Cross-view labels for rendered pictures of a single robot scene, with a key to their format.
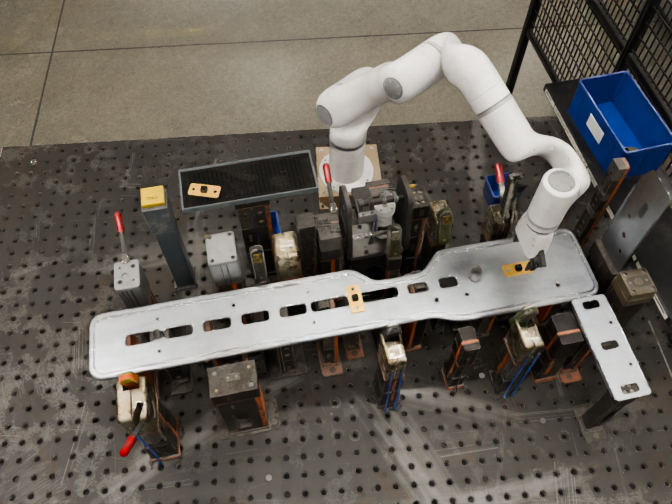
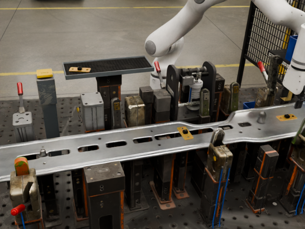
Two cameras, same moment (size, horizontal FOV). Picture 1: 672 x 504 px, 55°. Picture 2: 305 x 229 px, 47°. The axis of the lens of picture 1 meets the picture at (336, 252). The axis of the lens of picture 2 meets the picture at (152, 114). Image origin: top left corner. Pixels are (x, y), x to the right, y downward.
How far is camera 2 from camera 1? 0.85 m
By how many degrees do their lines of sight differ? 27
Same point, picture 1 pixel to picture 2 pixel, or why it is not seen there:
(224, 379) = (97, 171)
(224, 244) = (94, 97)
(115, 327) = (10, 152)
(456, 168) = not seen: hidden behind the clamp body
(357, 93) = (171, 26)
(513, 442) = not seen: outside the picture
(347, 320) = (182, 143)
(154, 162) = (35, 108)
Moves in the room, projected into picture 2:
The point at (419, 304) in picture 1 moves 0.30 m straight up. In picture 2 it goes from (229, 134) to (243, 62)
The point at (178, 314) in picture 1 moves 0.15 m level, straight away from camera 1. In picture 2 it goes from (58, 144) to (44, 125)
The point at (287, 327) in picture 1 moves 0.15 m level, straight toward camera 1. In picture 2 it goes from (140, 147) to (151, 175)
